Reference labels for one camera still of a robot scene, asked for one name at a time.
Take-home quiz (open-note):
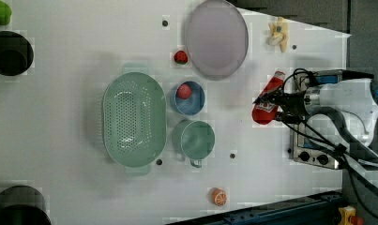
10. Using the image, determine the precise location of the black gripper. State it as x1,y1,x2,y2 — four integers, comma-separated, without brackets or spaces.
268,88,308,124

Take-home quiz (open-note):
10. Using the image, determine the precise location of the red ketchup bottle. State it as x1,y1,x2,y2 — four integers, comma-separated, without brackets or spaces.
251,70,285,125

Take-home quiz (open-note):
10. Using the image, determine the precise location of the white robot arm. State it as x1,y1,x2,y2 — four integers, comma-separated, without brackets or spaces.
251,78,378,193

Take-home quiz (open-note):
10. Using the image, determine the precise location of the peeled banana toy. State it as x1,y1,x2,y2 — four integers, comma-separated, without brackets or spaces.
267,17,289,53

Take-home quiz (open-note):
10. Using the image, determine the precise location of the round lilac plate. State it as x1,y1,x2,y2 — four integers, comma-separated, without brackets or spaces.
185,0,249,80

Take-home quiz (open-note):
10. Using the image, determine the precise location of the blue bowl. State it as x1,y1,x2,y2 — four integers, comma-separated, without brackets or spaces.
169,81,205,115

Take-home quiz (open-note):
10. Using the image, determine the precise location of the green mug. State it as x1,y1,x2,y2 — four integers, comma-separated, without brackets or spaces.
172,120,216,168

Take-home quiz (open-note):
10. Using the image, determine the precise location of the red ball in bowl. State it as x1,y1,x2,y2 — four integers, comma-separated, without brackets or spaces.
176,83,192,99

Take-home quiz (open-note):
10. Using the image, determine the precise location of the orange slice toy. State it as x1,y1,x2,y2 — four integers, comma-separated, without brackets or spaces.
211,188,227,206

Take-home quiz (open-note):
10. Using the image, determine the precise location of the yellow red emergency button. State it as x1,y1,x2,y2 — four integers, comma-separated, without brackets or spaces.
338,206,364,225

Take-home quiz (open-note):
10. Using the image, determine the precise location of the small red strawberry toy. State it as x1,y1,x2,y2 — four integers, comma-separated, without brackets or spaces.
174,51,189,65

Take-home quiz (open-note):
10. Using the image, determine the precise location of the green colander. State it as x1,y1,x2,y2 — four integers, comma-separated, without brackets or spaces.
101,63,167,176

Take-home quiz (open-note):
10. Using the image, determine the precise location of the black cylinder stand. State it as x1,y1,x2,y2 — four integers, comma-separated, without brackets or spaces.
0,185,52,225
0,31,34,76

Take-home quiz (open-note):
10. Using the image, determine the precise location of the black cylinder stand lower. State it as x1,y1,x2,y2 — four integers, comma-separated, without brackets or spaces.
0,185,52,225

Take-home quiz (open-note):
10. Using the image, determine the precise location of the green marker object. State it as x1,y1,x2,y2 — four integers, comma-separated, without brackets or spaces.
0,0,12,25

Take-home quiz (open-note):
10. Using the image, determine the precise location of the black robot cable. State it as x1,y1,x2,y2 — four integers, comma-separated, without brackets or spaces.
281,67,378,223

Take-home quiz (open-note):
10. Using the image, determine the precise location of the blue metal frame rail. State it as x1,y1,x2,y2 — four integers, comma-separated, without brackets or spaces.
169,191,346,225

